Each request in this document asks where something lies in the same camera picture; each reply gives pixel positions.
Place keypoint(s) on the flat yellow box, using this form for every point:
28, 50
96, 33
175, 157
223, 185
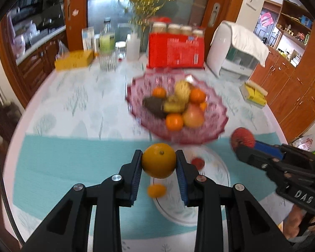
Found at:
73, 60

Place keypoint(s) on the small red fruit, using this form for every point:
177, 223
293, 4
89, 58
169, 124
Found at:
198, 163
242, 136

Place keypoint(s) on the yellow tissue box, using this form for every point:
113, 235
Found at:
253, 94

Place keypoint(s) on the white squeeze bottle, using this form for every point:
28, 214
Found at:
133, 47

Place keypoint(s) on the dark avocado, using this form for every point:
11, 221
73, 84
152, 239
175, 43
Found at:
153, 105

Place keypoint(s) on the white towel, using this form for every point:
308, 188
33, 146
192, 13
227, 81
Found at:
246, 40

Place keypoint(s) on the person's right hand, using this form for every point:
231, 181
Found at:
294, 223

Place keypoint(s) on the wooden kitchen cabinet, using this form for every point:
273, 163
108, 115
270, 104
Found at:
36, 68

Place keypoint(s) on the white countertop appliance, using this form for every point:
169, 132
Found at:
218, 50

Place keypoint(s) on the orange tangerine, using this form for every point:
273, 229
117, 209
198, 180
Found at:
158, 92
203, 106
158, 161
197, 95
156, 191
174, 122

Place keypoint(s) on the printed plastic bag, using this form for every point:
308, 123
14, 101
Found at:
305, 143

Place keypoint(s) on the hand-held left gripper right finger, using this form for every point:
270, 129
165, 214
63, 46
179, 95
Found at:
181, 179

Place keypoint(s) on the dark door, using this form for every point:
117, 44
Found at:
260, 31

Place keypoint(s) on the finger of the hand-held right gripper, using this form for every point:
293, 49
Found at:
267, 149
254, 158

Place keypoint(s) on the spotted yellow banana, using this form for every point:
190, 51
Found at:
174, 106

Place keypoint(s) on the green label plastic bottle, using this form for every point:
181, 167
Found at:
107, 40

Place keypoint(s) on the yellow pear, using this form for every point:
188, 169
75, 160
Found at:
182, 89

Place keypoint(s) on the white carton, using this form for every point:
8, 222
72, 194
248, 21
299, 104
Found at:
88, 39

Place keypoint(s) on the pink glass fruit bowl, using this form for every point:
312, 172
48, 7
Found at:
199, 134

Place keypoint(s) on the small glass jar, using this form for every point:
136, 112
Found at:
120, 50

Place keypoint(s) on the wooden shelf unit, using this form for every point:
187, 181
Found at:
294, 23

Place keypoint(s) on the beige lidded jar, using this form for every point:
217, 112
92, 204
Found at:
174, 29
186, 31
159, 28
197, 32

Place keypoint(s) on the wooden framed glass door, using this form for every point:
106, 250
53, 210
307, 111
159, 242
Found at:
107, 5

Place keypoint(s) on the red yellow apple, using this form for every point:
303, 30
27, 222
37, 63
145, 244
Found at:
193, 116

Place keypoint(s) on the clear ribbed glass cup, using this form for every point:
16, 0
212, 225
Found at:
108, 61

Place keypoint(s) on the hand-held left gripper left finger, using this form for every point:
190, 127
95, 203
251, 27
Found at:
136, 179

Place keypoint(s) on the red packet of paper cups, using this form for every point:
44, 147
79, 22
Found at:
176, 50

